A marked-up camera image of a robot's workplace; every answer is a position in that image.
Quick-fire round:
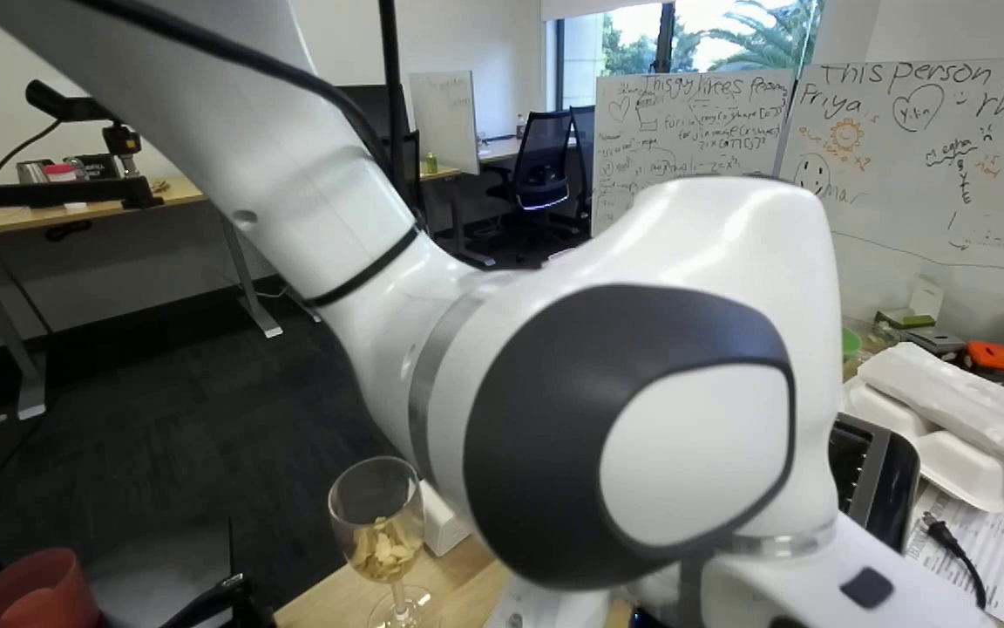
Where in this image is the white rectangular box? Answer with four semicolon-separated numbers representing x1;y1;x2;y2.
416;478;477;563

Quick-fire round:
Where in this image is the wooden desk with grey legs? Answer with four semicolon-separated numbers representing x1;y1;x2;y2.
0;169;290;443

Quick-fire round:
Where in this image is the silver black four-slot toaster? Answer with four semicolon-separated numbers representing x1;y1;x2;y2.
828;410;924;559

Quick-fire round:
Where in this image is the green white packet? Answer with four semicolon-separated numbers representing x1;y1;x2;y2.
871;307;941;343

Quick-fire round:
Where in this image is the small whiteboard with writing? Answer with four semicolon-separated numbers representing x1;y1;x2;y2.
588;69;797;242

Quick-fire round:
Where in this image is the black blue office chair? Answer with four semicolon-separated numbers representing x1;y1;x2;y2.
453;106;596;267

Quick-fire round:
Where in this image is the black toaster power cable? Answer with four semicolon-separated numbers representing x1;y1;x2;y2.
922;511;991;613

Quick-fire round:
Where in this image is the orange tool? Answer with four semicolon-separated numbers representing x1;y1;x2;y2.
963;338;1004;385

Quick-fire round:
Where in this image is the large whiteboard with smiley drawing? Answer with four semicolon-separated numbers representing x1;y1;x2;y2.
778;60;1004;343

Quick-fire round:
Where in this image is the red plastic cup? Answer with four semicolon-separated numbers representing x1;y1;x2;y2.
0;547;100;628

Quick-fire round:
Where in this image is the black stereo camera on stand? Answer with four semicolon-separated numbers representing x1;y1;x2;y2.
25;75;148;213

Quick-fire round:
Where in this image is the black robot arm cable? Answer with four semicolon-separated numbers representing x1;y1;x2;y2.
66;0;425;314

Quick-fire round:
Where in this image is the white styrofoam container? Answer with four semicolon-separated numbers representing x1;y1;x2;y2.
838;343;1004;516

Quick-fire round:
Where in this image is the wine glass with yellow liquid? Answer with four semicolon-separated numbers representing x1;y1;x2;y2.
323;454;435;628

